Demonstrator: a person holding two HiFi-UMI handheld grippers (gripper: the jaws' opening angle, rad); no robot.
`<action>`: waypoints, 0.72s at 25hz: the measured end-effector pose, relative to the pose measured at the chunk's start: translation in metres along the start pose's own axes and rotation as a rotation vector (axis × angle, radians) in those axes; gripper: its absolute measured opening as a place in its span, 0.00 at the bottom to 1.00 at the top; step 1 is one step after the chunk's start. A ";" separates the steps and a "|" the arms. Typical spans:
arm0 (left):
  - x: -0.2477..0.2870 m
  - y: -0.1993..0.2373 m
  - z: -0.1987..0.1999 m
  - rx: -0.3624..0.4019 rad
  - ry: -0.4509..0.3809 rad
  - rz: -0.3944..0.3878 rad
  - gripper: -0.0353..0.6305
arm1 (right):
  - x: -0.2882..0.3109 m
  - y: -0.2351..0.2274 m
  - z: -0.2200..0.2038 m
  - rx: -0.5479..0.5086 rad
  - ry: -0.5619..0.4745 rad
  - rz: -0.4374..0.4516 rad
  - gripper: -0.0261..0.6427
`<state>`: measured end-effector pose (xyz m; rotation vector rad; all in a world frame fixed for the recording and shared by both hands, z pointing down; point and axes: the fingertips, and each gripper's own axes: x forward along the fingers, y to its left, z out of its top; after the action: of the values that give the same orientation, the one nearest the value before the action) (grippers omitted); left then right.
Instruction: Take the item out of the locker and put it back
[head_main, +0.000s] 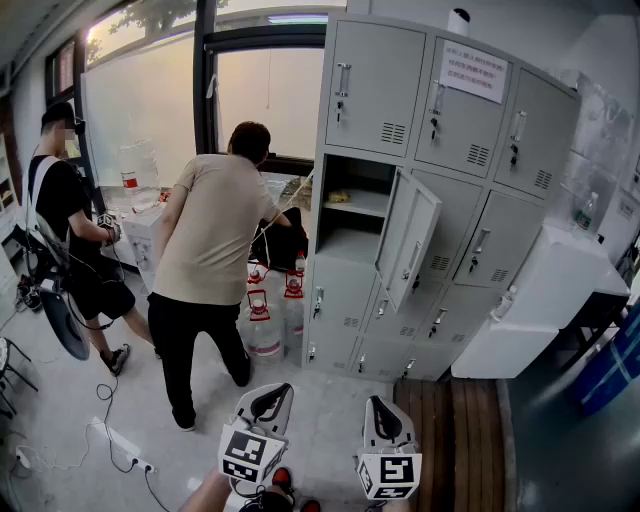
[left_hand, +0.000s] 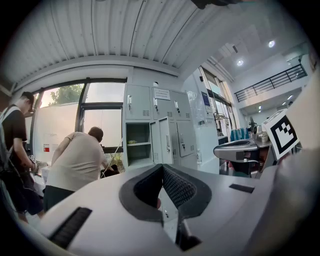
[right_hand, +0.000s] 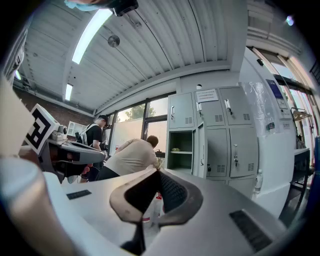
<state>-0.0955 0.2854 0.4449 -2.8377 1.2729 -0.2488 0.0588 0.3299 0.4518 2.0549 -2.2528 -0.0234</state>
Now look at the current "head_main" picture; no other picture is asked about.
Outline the wooden slat platform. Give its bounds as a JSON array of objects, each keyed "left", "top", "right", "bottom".
[{"left": 393, "top": 378, "right": 507, "bottom": 512}]

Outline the red window sign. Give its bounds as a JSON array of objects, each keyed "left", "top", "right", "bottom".
[{"left": 58, "top": 43, "right": 77, "bottom": 95}]

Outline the person's left red black shoe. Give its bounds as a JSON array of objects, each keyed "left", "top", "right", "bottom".
[{"left": 239, "top": 466, "right": 297, "bottom": 512}]

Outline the white water dispenser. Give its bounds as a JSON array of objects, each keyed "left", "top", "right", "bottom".
[{"left": 121, "top": 203, "right": 170, "bottom": 294}]

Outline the green label plastic bottle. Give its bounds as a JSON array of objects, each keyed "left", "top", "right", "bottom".
[{"left": 574, "top": 191, "right": 601, "bottom": 234}]

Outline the white paper notice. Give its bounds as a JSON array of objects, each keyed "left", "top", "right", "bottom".
[{"left": 438, "top": 39, "right": 509, "bottom": 106}]

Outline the person's left forearm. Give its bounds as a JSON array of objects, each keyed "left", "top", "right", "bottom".
[{"left": 177, "top": 468, "right": 232, "bottom": 512}]

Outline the grey metal locker cabinet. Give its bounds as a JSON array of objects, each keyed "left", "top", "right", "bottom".
[{"left": 301, "top": 12, "right": 584, "bottom": 384}]

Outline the black window frame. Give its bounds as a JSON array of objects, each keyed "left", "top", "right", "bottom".
[{"left": 191, "top": 0, "right": 329, "bottom": 174}]

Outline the white cylinder device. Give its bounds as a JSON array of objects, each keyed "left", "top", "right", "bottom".
[{"left": 446, "top": 6, "right": 472, "bottom": 38}]

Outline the white power strip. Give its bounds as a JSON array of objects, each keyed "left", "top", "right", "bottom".
[{"left": 126, "top": 453, "right": 158, "bottom": 476}]

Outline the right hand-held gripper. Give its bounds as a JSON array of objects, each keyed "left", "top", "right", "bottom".
[{"left": 355, "top": 395, "right": 424, "bottom": 502}]

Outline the black metal stool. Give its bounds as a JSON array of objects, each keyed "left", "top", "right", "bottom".
[{"left": 0, "top": 336, "right": 40, "bottom": 419}]

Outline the locker door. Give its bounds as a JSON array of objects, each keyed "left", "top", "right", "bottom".
[{"left": 374, "top": 166, "right": 444, "bottom": 314}]

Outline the black bag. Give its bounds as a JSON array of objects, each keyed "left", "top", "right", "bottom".
[{"left": 249, "top": 206, "right": 310, "bottom": 274}]

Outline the blue crate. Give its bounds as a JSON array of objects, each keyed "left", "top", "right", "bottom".
[{"left": 573, "top": 298, "right": 640, "bottom": 417}]

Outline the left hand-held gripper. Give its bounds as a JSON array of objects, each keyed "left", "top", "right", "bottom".
[{"left": 217, "top": 382, "right": 296, "bottom": 486}]

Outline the large clear water bottle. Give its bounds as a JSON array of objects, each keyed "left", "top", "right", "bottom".
[{"left": 118, "top": 138, "right": 162, "bottom": 212}]

